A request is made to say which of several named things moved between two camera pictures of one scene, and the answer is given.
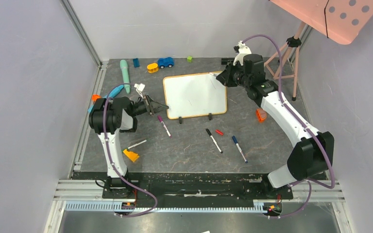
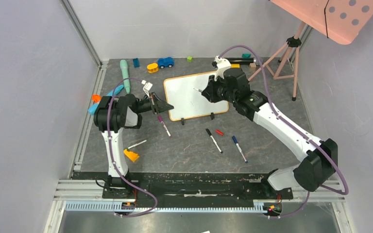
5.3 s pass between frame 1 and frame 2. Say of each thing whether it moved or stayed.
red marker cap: stayed
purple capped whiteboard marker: stayed
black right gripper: moved
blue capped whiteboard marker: stayed
